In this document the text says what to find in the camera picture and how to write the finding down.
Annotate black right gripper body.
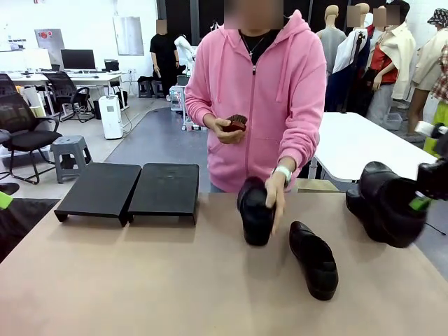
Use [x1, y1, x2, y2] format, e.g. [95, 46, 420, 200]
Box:
[418, 157, 448, 202]

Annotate brown wooden shoe brush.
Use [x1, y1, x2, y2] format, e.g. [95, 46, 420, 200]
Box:
[223, 114, 248, 134]

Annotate person's left forearm pink sleeve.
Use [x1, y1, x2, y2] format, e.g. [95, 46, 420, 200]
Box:
[278, 111, 327, 176]

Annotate person's right forearm pink sleeve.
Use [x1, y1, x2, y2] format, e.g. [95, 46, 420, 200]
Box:
[184, 90, 218, 127]

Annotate black metal shoe stand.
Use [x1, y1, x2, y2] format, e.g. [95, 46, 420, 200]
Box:
[127, 163, 200, 228]
[54, 162, 142, 228]

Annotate person's left hand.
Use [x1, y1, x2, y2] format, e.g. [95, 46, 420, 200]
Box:
[265, 170, 288, 235]

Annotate person's right hand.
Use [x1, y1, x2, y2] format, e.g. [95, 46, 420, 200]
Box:
[202, 113, 246, 144]

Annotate black textured mat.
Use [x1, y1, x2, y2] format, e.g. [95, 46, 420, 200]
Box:
[0, 198, 61, 263]

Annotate mannequin plaid shirt neon trousers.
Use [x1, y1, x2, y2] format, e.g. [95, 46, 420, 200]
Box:
[423, 45, 448, 158]

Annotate white storage bin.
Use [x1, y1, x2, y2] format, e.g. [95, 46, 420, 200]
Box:
[381, 112, 403, 132]

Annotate white rounded table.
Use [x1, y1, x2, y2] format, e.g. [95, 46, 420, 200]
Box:
[309, 111, 439, 183]

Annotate black mesh office chair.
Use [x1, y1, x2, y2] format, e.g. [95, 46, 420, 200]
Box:
[0, 73, 64, 186]
[45, 71, 95, 124]

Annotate grey plastic stool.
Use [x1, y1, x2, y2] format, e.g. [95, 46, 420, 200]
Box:
[50, 135, 93, 185]

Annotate tan cardboard box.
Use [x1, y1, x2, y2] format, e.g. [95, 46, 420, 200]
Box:
[297, 178, 343, 193]

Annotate mannequin in beige jacket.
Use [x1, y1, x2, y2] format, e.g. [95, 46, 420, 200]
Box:
[407, 20, 448, 136]

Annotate long white office desk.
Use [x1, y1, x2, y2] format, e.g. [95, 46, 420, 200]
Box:
[0, 71, 124, 116]

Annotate mannequin red top cream jacket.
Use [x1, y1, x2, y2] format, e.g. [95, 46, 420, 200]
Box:
[365, 0, 417, 127]

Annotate white air purifier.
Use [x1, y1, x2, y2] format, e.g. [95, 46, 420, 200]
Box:
[98, 94, 125, 140]

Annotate white band wrist watch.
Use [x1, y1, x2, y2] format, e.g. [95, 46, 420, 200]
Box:
[271, 166, 293, 186]

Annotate mannequin in white navy jacket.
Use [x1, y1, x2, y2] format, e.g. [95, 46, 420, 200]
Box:
[331, 3, 372, 113]

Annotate black computer monitor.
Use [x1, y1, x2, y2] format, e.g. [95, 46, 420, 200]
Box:
[60, 49, 97, 71]

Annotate patterned bucket hat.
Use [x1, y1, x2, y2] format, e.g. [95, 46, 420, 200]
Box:
[427, 8, 448, 25]

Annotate mannequin in grey tank top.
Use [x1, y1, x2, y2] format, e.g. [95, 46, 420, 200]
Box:
[316, 5, 348, 85]

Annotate person in pink hoodie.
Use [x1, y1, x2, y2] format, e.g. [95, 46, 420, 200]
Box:
[184, 0, 328, 193]

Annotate equipment cart with boxes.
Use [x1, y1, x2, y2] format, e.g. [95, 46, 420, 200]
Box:
[169, 75, 207, 133]

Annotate man in black clothes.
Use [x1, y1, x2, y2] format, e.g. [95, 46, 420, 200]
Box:
[149, 19, 179, 102]

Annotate small white background robot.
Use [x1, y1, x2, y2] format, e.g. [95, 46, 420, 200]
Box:
[174, 34, 197, 76]

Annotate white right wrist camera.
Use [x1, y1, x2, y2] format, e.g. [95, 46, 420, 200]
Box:
[415, 120, 448, 141]

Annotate white wall cabinet panel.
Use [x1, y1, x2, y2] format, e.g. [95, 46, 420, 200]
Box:
[112, 15, 145, 56]

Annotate silver cross necklace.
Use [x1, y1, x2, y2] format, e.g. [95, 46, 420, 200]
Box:
[241, 33, 267, 59]

